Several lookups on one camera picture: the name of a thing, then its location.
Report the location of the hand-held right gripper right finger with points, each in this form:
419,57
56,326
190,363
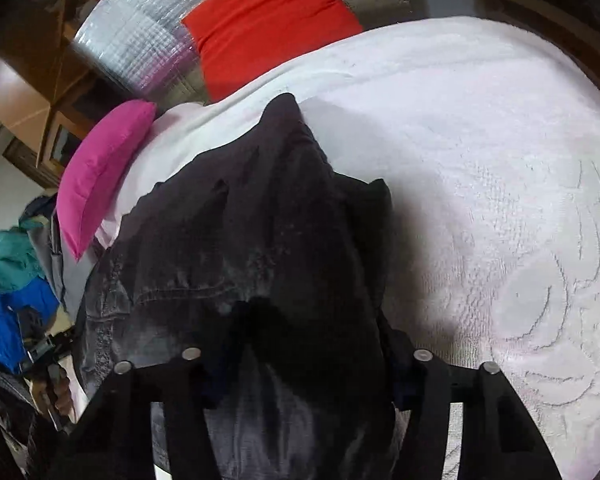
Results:
430,382

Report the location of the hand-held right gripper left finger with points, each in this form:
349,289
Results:
190,377

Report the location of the black quilted jacket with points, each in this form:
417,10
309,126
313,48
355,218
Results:
240,260

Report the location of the person's left hand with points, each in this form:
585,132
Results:
57,392

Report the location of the grey jacket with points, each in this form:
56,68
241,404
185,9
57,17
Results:
55,265

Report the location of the teal jacket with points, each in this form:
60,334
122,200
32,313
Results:
12,260

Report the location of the pink pillow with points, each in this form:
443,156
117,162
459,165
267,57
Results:
100,175

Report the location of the white textured bedspread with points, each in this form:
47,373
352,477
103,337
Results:
480,185

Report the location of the wooden cabinet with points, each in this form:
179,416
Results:
35,100

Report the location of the silver foil insulation mat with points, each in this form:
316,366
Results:
130,45

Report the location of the red pillow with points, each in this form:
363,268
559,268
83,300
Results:
270,25

